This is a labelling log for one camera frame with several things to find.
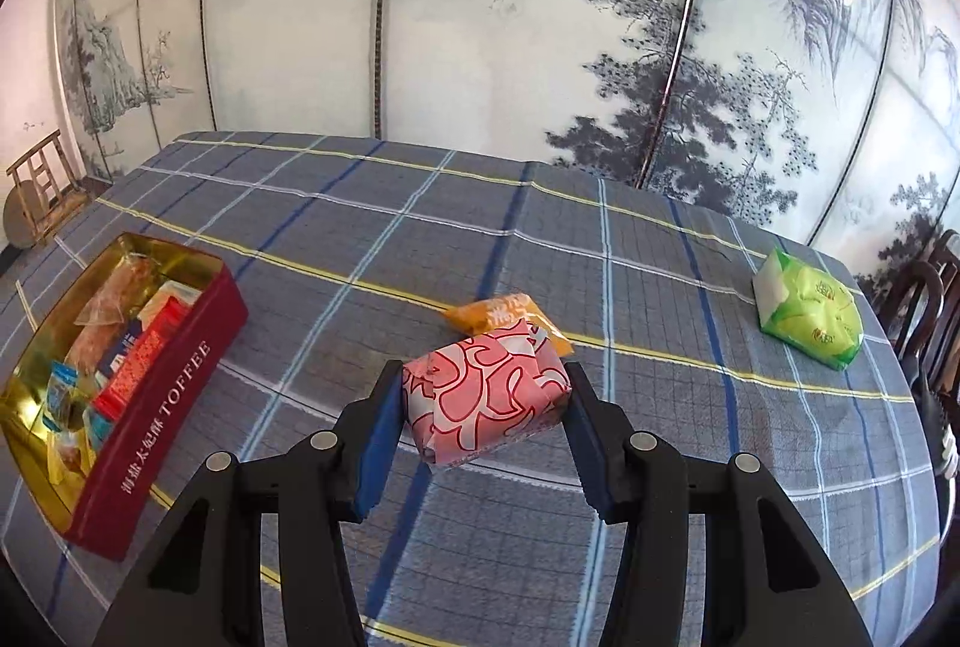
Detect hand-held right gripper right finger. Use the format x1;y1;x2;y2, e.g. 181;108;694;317
559;360;875;647

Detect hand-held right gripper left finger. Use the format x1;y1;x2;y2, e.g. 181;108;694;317
94;358;406;647

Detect pink patterned snack packet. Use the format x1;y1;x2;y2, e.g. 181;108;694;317
401;326;575;468

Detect red tin box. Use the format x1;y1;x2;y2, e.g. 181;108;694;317
0;232;250;562

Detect blue white snack packet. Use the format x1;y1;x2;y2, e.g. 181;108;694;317
105;321;143;386

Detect orange snack packet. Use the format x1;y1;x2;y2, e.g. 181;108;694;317
442;291;575;356

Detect plaid tablecloth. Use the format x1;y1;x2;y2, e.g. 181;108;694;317
0;131;942;647

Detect red snack packet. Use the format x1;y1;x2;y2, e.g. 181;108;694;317
94;302;188;423

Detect white snack carton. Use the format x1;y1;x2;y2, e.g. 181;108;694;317
135;279;202;329

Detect green tissue pack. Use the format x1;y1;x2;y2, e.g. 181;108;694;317
752;246;865;371

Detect clear packet of brown snack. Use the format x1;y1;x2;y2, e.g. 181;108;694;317
64;257;162;378

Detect yellow candy packet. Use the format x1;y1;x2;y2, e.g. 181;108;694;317
45;429;98;483

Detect light blue candy packet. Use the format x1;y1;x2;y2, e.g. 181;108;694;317
41;362;98;431

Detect dark wooden chair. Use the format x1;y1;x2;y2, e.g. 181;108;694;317
862;229;960;408

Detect round millstone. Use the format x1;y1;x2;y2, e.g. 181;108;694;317
1;182;46;247

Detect light wooden chair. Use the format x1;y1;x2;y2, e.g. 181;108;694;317
6;130;95;243

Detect painted folding screen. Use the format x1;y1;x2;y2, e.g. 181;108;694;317
49;0;960;318

